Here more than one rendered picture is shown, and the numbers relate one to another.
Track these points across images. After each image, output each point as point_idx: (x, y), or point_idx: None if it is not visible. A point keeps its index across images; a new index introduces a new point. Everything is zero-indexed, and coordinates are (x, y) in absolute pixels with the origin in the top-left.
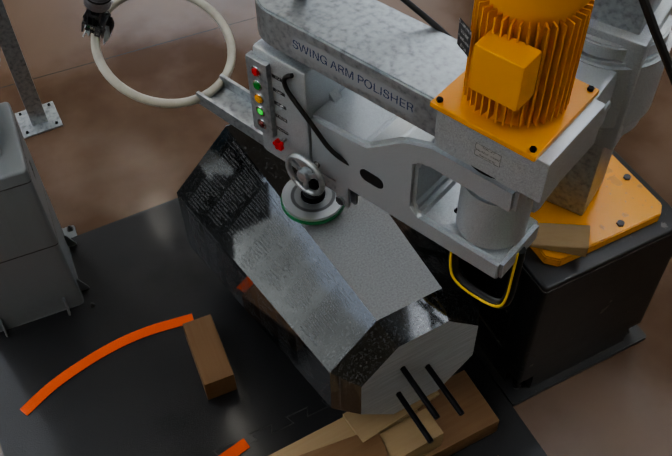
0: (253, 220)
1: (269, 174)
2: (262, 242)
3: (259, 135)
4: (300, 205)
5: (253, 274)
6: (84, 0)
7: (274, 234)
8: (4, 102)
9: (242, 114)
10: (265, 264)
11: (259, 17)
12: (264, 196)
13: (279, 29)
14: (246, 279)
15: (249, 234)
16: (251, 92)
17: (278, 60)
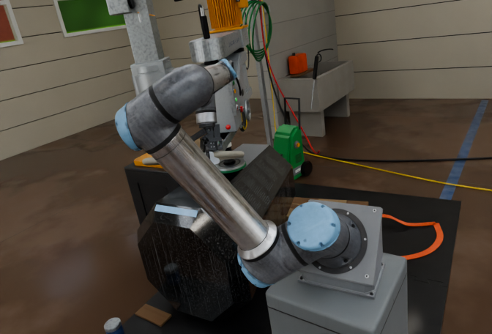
0: (247, 194)
1: None
2: (255, 190)
3: (228, 138)
4: (238, 162)
5: (270, 196)
6: (214, 116)
7: (251, 182)
8: (268, 292)
9: (215, 151)
10: (264, 190)
11: (222, 45)
12: (235, 186)
13: (226, 42)
14: (272, 206)
15: (254, 197)
16: (233, 91)
17: (228, 61)
